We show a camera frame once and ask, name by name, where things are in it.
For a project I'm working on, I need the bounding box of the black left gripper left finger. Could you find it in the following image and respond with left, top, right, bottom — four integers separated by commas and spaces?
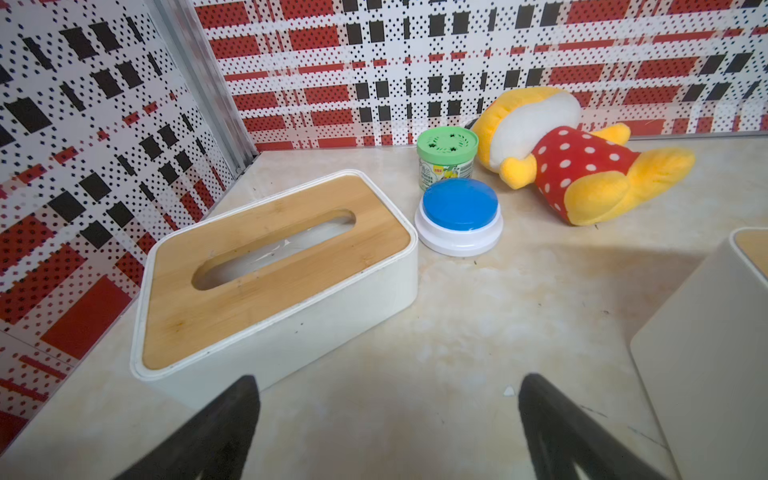
118, 375, 261, 479

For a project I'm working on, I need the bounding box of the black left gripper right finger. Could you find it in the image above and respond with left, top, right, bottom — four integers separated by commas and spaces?
518, 373, 663, 479

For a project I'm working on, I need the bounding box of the white bamboo-lid tissue box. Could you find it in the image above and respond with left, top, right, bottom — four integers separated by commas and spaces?
630, 228, 767, 479
129, 169, 418, 409

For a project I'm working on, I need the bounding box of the blue and white round button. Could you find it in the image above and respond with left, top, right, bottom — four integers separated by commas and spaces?
414, 178, 504, 258

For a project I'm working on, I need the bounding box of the green lid air freshener jar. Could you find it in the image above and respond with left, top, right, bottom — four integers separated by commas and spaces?
416, 126, 479, 191

